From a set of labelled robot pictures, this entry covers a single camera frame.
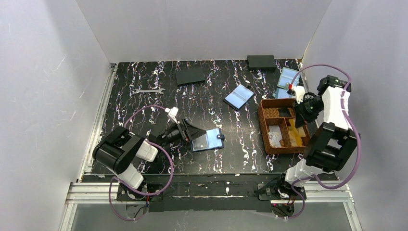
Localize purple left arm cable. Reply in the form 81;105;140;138
108;105;175;222

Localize black flat box centre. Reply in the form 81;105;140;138
176;68;205;86

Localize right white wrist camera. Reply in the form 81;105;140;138
287;84;306;103

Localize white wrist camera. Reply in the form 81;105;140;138
287;84;306;103
165;107;179;124

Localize white cards in basket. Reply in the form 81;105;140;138
268;126;284;148

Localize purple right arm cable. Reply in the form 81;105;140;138
288;64;362;219

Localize yellow cards in basket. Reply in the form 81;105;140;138
288;119;306;147

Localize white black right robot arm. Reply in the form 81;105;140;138
283;75;361;189

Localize dark blue card holder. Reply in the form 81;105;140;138
191;128;225;152

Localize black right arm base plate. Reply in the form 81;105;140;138
254;182;307;201

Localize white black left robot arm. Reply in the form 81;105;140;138
92;119;206;190

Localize open blue card holder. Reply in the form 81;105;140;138
223;84;255;111

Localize thin translucent credit card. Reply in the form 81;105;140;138
192;141;208;152

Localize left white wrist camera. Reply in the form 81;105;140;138
165;107;179;124

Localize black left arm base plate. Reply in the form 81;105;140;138
116;183;164;202

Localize woven brown basket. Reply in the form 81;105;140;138
257;99;311;155

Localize blue striped card holder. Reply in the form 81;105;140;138
275;88;294;99

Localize silver open-end wrench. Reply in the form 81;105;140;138
133;88;165;94

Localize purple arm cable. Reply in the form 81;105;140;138
288;64;362;219
108;105;175;222

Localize black item in basket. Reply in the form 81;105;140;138
278;107;295;117

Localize black box at back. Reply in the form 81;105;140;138
247;55;277;71

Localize light blue snap card holder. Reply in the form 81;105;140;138
277;67;298;89

